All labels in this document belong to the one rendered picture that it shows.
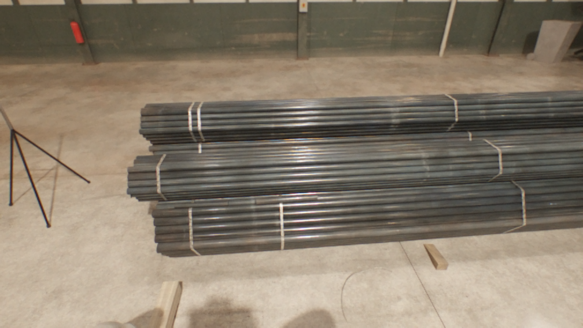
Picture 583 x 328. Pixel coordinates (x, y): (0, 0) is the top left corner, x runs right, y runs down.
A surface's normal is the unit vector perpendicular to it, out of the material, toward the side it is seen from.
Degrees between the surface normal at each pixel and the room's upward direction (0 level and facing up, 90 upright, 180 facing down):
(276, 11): 90
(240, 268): 0
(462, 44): 90
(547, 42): 93
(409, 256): 0
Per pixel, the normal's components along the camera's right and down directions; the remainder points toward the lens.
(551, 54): -0.90, 0.25
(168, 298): 0.00, -0.87
